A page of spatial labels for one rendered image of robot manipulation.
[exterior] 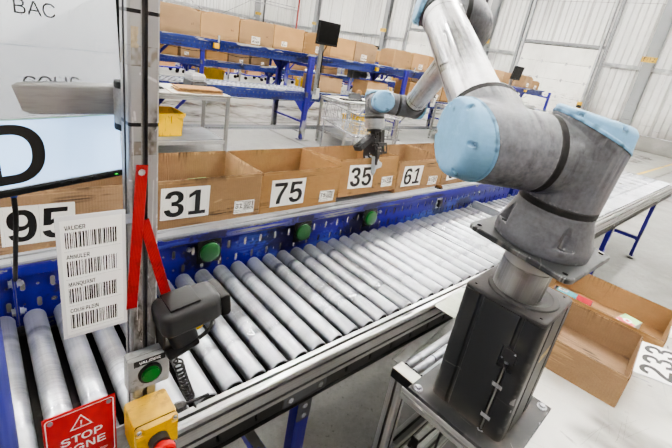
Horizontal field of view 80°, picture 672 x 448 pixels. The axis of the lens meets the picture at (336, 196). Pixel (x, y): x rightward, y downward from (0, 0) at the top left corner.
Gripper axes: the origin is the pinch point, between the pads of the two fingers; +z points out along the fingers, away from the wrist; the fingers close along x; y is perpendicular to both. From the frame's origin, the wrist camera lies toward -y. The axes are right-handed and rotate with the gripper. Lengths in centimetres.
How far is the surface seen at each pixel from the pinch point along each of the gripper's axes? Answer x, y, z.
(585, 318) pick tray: -90, 9, 42
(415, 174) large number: -0.4, 33.5, 3.3
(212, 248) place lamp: -4, -80, 19
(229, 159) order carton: 23, -59, -8
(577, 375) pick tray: -97, -18, 47
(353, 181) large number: 0.1, -10.9, 3.3
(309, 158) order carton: 20.3, -20.1, -6.4
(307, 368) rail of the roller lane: -53, -78, 41
